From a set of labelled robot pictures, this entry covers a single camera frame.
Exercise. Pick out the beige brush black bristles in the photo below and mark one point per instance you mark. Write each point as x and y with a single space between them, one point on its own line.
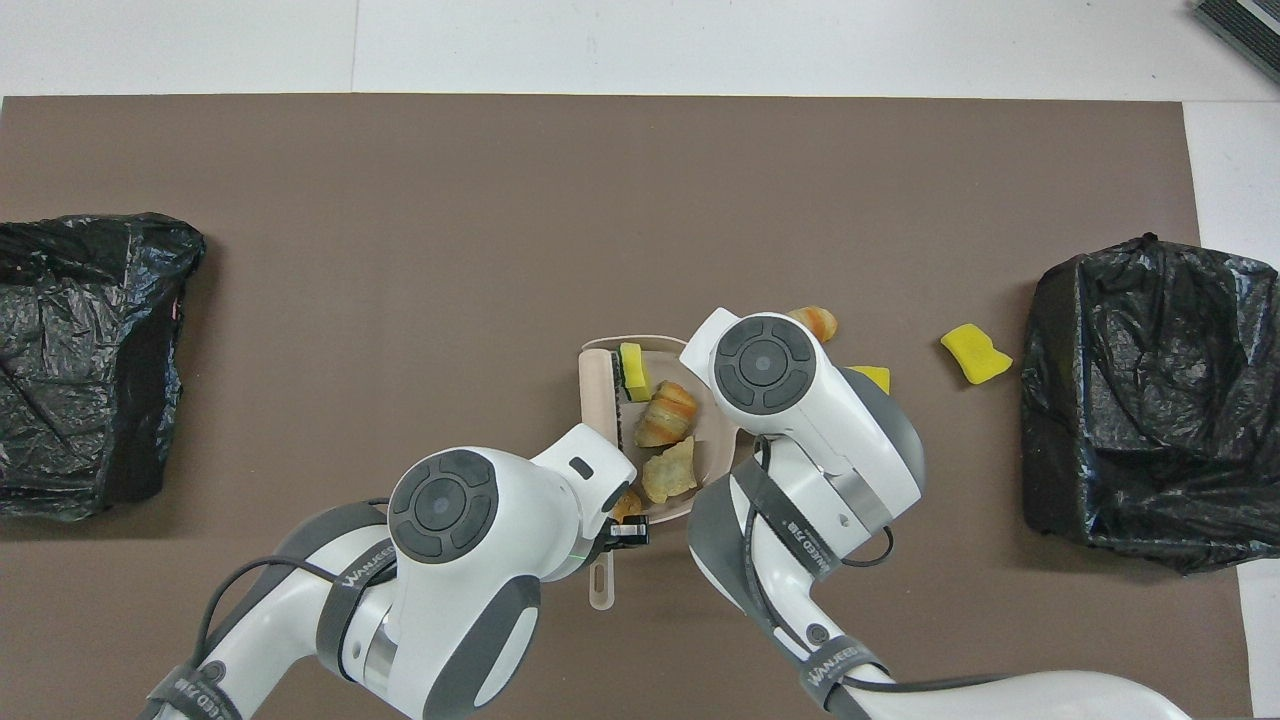
598 400

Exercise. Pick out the pale toy pastry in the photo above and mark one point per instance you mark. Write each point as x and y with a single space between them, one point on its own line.
670 472

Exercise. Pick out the rectangular yellow green sponge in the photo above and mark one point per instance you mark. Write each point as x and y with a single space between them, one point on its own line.
635 370

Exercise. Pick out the wavy yellow sponge piece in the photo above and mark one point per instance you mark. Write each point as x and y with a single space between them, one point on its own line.
975 355

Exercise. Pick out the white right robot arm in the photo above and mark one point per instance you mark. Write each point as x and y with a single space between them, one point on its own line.
800 400

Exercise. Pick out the brown toy bread loaf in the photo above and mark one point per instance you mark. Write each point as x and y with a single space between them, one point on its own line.
628 505

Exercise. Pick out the brown table mat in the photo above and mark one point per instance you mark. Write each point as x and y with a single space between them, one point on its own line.
300 200

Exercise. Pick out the notched yellow sponge piece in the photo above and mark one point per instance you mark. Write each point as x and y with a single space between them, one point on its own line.
872 378

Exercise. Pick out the grey ribbed panel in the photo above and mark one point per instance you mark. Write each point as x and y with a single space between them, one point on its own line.
1250 25

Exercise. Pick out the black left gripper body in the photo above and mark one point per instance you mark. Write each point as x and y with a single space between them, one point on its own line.
630 533

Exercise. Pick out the striped toy croissant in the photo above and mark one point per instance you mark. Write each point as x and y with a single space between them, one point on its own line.
818 322
665 415

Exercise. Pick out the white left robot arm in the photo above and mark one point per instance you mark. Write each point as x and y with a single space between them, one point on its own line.
450 560

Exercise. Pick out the beige plastic dustpan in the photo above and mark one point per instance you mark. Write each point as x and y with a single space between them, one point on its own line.
708 455

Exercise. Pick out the black bag lined bin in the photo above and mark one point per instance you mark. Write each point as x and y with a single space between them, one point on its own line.
1150 400
80 370

